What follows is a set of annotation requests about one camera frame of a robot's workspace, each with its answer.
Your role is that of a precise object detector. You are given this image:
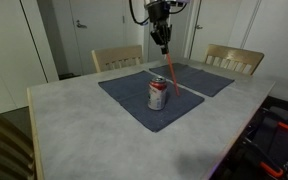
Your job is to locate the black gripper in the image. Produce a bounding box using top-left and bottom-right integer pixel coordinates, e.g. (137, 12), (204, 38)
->
(146, 0), (174, 55)

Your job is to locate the red striped straw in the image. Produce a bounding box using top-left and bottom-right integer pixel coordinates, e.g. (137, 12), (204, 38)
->
(164, 52), (181, 98)

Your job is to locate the red silver soda can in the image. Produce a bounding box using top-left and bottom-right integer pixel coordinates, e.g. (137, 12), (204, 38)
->
(147, 75), (168, 111)

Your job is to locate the light wooden slat-back chair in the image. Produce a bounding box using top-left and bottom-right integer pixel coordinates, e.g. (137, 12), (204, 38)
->
(202, 43), (265, 76)
(91, 44), (144, 74)
(0, 99), (38, 180)

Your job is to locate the white door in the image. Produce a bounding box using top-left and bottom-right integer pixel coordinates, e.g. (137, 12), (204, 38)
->
(188, 0), (243, 63)
(68, 0), (125, 76)

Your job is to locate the blue cloth placemat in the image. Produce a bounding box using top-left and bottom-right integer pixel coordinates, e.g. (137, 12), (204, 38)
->
(149, 62), (235, 98)
(97, 70), (206, 133)

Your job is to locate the black equipment stand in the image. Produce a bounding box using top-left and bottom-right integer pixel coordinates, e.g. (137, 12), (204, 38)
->
(213, 96), (288, 180)

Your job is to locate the thick black cable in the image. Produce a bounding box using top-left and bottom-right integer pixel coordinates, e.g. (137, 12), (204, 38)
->
(128, 0), (151, 26)

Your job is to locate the thin black cable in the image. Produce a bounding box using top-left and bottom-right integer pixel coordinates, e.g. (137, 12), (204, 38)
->
(168, 2), (189, 15)

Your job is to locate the black clamp orange handle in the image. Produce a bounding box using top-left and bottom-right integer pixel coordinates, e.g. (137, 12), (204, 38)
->
(276, 121), (288, 132)
(258, 161), (285, 178)

